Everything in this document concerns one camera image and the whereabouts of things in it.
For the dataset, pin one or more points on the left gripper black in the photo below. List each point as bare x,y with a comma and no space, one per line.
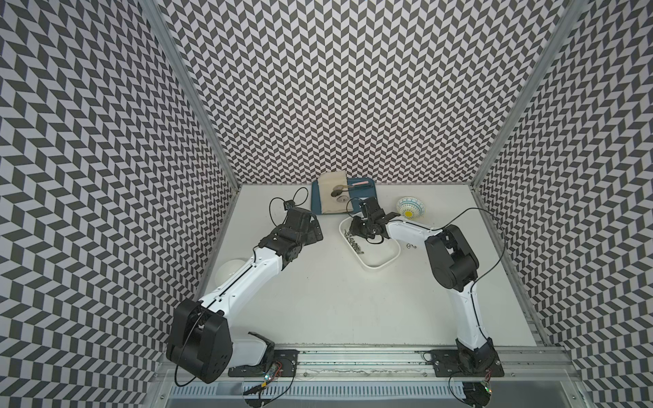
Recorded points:
313,232

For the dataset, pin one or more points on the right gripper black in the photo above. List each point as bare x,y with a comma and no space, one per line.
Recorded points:
354,227

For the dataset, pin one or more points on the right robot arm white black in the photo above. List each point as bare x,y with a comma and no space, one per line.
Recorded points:
453,264

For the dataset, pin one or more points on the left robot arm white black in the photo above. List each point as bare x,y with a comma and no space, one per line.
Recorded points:
200,340

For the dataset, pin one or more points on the pile of wing nuts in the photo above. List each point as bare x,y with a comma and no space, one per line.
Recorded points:
353,243

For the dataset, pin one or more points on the white storage box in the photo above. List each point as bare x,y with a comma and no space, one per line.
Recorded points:
377,255

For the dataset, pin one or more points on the beige folded cloth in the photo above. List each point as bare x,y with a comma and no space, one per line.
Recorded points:
327,182

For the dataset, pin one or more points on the patterned small bowl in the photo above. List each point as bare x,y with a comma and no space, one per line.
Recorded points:
410,207

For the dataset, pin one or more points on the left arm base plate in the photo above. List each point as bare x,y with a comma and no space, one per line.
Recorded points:
288,358

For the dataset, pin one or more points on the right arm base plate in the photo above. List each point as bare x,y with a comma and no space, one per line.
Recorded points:
455,363

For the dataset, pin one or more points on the aluminium front rail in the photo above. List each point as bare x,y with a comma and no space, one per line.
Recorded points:
426,362

